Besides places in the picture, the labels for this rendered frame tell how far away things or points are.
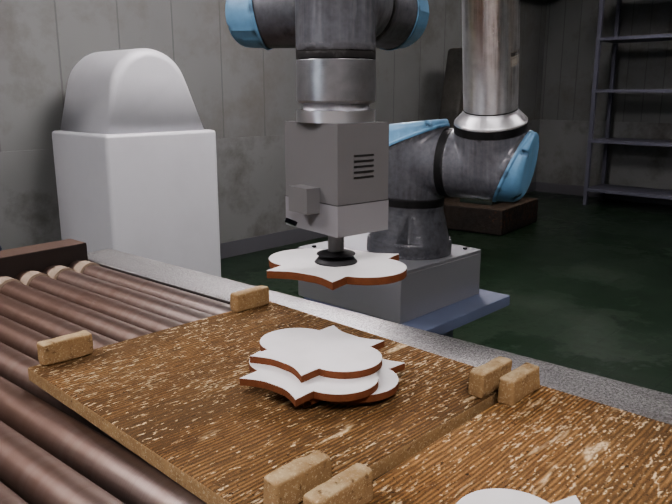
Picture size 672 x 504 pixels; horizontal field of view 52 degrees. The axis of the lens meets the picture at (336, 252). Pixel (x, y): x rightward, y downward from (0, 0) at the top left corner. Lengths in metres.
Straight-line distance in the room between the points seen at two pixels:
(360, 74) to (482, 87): 0.47
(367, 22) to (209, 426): 0.39
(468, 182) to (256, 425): 0.61
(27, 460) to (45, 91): 3.90
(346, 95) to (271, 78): 4.85
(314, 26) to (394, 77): 5.96
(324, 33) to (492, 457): 0.39
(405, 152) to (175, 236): 2.98
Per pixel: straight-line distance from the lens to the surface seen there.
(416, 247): 1.16
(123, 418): 0.69
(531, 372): 0.72
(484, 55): 1.07
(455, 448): 0.62
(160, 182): 3.94
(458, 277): 1.22
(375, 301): 1.13
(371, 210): 0.65
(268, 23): 0.78
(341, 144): 0.62
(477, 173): 1.11
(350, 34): 0.63
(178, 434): 0.65
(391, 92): 6.55
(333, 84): 0.63
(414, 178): 1.15
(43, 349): 0.82
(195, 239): 4.12
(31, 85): 4.46
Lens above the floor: 1.23
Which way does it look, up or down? 13 degrees down
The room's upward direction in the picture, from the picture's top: straight up
